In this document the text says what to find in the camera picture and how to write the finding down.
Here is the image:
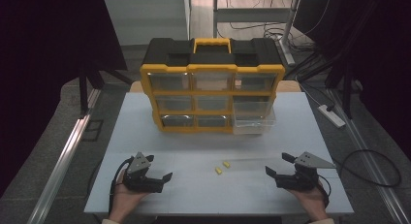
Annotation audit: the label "black looped floor cable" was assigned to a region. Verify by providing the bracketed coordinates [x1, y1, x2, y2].
[334, 148, 402, 188]

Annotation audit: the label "grey desk frame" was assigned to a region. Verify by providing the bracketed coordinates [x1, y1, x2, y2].
[212, 0, 299, 39]

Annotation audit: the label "wooden board under table top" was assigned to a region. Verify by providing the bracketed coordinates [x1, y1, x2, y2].
[129, 80, 302, 94]

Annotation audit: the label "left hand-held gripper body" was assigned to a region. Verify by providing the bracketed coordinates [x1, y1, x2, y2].
[122, 151, 165, 194]

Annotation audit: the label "person's left hand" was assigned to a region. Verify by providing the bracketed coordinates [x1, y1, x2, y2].
[108, 168, 150, 224]

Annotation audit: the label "black curtain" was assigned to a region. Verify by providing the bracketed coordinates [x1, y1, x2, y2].
[0, 0, 129, 199]
[292, 0, 411, 154]

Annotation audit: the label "person's right hand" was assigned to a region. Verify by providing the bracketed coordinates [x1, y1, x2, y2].
[287, 180, 330, 222]

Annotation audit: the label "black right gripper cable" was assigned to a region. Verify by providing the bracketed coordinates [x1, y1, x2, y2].
[317, 175, 332, 208]

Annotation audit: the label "white cabinet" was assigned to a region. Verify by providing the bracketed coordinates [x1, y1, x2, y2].
[103, 0, 192, 48]

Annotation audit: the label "white power strip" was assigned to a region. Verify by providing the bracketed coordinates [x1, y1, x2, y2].
[317, 104, 347, 129]

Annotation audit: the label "white metal stand leg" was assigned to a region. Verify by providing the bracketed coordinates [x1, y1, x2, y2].
[278, 0, 302, 67]

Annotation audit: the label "clear plastic drawer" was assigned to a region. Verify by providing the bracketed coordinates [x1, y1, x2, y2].
[231, 101, 277, 136]

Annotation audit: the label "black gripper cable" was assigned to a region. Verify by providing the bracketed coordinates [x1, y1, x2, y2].
[108, 156, 134, 216]
[317, 175, 332, 208]

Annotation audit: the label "metal floor rail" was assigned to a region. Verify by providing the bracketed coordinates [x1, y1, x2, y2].
[26, 87, 102, 224]
[325, 87, 411, 224]

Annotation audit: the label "yellow and black drawer organizer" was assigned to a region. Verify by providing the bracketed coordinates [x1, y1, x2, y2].
[139, 37, 287, 135]

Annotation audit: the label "black stand legs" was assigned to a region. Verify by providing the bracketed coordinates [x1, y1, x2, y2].
[77, 60, 134, 116]
[324, 60, 364, 120]

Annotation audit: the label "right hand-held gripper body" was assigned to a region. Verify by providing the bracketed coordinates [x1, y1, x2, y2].
[274, 151, 337, 192]

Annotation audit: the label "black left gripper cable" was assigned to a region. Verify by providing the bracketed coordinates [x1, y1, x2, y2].
[108, 156, 134, 216]

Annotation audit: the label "tangle of floor cables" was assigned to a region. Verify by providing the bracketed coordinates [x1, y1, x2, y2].
[216, 0, 333, 82]

